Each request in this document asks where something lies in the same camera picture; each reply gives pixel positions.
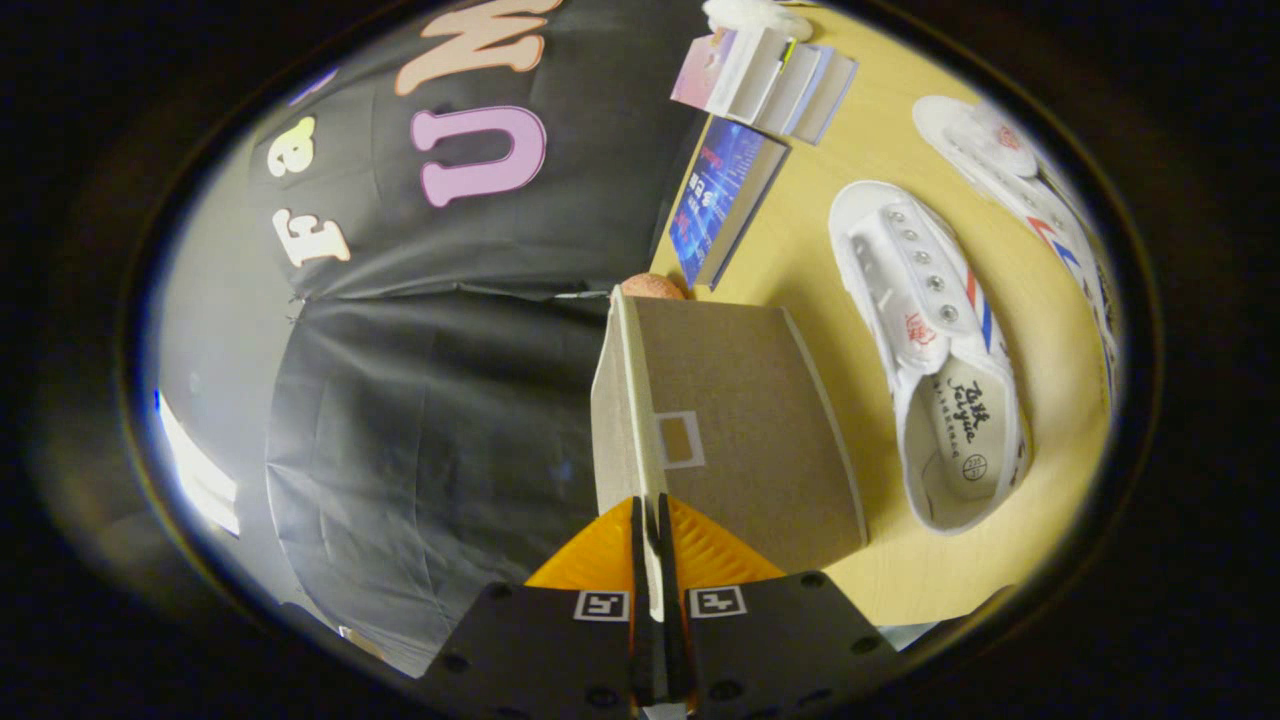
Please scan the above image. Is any lavender book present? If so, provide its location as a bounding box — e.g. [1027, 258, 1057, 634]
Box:
[798, 50, 860, 147]

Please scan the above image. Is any black backdrop cloth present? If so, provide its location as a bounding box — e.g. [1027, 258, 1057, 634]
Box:
[245, 0, 713, 681]

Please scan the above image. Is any thin book with yellow edge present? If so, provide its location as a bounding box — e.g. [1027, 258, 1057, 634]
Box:
[760, 42, 833, 136]

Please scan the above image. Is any pink book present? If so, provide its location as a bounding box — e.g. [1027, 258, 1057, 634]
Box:
[670, 26, 796, 126]

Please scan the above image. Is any pink sponge ball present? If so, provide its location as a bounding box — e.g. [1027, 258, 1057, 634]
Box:
[620, 273, 690, 302]

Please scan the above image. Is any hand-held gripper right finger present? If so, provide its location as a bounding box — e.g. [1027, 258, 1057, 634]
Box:
[655, 493, 901, 720]

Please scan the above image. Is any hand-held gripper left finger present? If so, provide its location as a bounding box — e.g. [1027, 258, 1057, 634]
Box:
[415, 496, 656, 720]

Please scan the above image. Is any white plush toy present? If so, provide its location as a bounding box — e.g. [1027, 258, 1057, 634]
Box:
[700, 0, 816, 44]

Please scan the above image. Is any brown cardboard storage box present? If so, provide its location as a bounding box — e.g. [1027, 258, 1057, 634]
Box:
[590, 285, 869, 623]

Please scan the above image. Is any blue book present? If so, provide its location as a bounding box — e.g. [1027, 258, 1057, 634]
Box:
[668, 115, 791, 293]

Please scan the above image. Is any white canvas shoe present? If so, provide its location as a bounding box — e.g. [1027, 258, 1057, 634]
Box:
[828, 180, 1033, 537]
[912, 95, 1123, 411]

